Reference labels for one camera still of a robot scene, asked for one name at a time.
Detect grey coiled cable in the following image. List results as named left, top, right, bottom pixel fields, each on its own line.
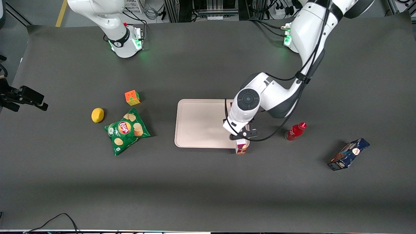
left=144, top=6, right=159, bottom=20

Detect red cookie box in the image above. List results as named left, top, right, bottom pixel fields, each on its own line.
left=229, top=101, right=250, bottom=155

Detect yellow lemon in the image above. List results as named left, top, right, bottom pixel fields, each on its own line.
left=91, top=108, right=105, bottom=124

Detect white perforated case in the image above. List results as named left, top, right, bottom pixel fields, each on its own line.
left=123, top=0, right=144, bottom=14

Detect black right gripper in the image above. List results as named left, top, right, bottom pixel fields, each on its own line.
left=0, top=77, right=49, bottom=113

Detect black right base cable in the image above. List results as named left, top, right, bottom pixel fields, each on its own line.
left=123, top=7, right=149, bottom=42

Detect blue cookie box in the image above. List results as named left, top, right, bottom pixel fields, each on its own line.
left=327, top=138, right=371, bottom=171

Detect colourful puzzle cube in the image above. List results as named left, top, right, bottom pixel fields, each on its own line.
left=124, top=90, right=141, bottom=106

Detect black left base cables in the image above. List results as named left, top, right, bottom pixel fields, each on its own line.
left=246, top=17, right=290, bottom=38

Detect black aluminium equipment rack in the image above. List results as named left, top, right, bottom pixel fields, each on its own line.
left=163, top=0, right=241, bottom=23

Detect yellow floor tape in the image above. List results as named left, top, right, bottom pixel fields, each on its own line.
left=55, top=0, right=68, bottom=28

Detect grey table mat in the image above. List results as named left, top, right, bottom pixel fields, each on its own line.
left=0, top=15, right=416, bottom=233

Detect red drink bottle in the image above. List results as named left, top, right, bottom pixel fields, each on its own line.
left=285, top=122, right=307, bottom=141

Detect green chips bag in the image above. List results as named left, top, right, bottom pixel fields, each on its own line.
left=104, top=108, right=151, bottom=156

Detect beige plastic tray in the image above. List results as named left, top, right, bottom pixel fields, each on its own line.
left=174, top=99, right=250, bottom=149

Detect thin black table cable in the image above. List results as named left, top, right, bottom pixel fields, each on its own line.
left=23, top=213, right=80, bottom=234

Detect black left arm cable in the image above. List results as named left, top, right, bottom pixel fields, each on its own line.
left=224, top=0, right=332, bottom=142

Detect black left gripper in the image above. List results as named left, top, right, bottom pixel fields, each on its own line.
left=223, top=118, right=259, bottom=141

